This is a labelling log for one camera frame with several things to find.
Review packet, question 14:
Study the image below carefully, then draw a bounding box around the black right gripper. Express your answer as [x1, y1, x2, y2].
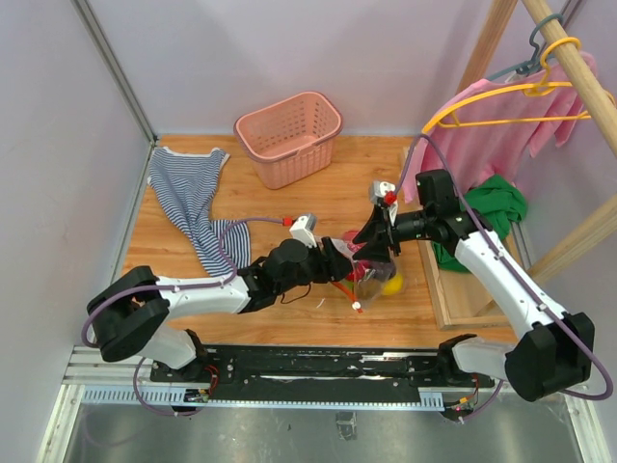
[352, 204, 434, 262]

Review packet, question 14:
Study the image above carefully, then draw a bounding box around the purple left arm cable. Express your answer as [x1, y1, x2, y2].
[80, 216, 290, 419]

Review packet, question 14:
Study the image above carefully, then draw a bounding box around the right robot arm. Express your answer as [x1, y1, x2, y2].
[353, 170, 595, 401]

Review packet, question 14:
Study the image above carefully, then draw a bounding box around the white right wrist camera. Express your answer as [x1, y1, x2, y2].
[369, 180, 398, 224]

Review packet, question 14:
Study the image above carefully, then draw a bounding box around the green tank top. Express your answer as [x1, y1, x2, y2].
[430, 174, 528, 274]

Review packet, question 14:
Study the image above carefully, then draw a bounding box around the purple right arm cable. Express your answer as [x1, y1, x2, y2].
[394, 133, 613, 401]

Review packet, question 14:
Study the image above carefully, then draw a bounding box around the pink shirt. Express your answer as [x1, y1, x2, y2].
[427, 68, 577, 192]

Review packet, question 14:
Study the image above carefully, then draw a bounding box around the yellow clothes hanger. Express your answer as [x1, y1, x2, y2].
[422, 36, 591, 134]

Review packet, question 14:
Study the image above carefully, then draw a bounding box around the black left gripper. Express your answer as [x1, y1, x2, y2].
[277, 236, 358, 295]

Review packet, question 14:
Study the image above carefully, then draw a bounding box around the pink plastic basket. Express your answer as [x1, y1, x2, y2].
[233, 92, 343, 190]

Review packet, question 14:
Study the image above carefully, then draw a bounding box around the blue white striped shirt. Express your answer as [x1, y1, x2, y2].
[148, 147, 251, 277]

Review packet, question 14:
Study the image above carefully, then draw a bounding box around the fake yellow lemon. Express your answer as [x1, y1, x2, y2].
[381, 274, 404, 296]

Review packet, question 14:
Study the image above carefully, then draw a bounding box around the clear zip top bag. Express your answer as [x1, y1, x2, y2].
[333, 230, 405, 313]

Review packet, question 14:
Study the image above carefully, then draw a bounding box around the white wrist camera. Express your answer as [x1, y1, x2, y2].
[369, 180, 398, 224]
[282, 213, 317, 248]

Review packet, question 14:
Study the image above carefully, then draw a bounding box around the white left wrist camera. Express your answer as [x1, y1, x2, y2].
[282, 213, 317, 248]

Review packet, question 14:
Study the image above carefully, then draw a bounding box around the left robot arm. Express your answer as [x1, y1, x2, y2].
[87, 237, 352, 382]

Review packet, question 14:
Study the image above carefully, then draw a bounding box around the grey-blue clothes hanger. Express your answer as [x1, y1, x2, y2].
[483, 13, 566, 81]

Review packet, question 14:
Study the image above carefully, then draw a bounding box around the wooden clothes rack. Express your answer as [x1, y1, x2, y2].
[457, 0, 617, 290]

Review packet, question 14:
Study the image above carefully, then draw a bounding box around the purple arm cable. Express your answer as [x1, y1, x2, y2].
[80, 216, 290, 419]
[394, 133, 613, 401]

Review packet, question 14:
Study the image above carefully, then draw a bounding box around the fake red apple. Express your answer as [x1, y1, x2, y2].
[341, 230, 362, 253]

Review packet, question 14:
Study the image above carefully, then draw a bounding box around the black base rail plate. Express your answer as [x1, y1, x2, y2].
[150, 344, 494, 404]

